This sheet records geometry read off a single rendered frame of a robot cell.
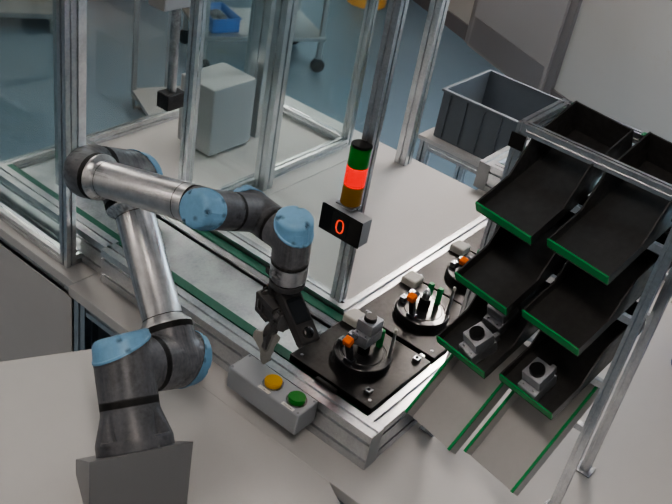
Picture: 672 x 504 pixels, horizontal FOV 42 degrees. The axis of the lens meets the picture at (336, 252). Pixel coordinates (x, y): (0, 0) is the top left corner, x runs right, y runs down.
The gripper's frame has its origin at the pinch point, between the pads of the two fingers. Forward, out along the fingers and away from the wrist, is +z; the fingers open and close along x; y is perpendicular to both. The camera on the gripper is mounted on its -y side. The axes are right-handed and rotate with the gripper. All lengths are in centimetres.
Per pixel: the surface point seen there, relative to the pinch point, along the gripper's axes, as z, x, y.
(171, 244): 22, -10, 66
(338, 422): 15.3, -8.4, -11.3
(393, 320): 16.1, -40.5, 8.2
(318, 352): 14.1, -16.1, 7.1
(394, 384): 13.8, -25.3, -9.9
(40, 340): 56, 24, 81
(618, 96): 117, -382, 167
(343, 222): -8.8, -30.8, 22.0
